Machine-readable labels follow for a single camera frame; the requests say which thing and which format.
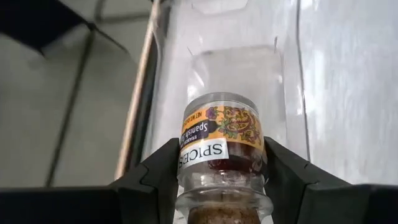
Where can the cork-stoppered saffron glass jar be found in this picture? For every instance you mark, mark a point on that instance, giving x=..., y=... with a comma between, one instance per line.
x=220, y=130

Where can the black table frame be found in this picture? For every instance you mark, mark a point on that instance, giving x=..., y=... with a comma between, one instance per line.
x=144, y=102

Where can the clear plastic storage bin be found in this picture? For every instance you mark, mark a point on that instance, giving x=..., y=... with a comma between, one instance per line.
x=242, y=62

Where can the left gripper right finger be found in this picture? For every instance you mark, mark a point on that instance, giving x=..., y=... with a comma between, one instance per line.
x=295, y=199

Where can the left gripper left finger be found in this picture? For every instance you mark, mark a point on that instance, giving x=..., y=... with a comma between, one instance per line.
x=149, y=193

